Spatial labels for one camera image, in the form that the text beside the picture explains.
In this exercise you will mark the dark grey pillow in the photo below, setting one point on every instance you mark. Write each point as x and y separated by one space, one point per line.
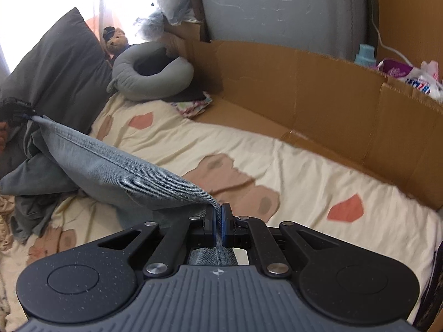
59 62

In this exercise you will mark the grey wrapped mattress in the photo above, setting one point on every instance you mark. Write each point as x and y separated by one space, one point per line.
277 7

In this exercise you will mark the dark grey crumpled clothes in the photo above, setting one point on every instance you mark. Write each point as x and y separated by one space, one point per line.
31 214

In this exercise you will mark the purple and white packet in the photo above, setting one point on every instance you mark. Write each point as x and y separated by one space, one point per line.
394 70

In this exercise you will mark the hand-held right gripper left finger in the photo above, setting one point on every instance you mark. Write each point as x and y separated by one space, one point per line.
211 229

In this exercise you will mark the orange curtain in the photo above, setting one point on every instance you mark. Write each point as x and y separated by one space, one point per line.
95 26

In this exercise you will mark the floral patterned cloth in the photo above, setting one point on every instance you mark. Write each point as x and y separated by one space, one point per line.
195 108

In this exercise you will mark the grey-blue fluffy toy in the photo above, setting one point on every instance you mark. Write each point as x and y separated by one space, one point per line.
148 26

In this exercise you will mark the brown teddy bear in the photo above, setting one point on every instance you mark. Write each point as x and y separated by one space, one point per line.
116 39

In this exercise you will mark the white printed packet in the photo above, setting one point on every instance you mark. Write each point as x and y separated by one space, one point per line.
427 83

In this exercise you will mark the large cardboard sheet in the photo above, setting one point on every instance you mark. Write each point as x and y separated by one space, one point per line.
311 93

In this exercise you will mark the upright cardboard panel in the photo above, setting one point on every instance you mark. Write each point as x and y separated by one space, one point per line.
415 13

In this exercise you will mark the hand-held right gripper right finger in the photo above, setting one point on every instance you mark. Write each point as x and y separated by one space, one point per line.
226 229

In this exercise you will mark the light blue bottle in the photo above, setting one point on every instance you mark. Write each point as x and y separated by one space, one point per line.
365 57

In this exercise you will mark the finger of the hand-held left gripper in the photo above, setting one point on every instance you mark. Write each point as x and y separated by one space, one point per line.
15 110

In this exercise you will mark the light blue denim jeans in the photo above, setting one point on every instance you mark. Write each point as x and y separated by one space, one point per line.
114 169

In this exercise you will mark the cardboard box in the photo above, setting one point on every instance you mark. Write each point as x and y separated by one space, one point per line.
185 31

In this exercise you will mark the black flat cloth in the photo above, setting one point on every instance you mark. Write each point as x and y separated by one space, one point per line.
190 94

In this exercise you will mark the grey neck pillow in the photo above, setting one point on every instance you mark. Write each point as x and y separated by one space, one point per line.
155 88

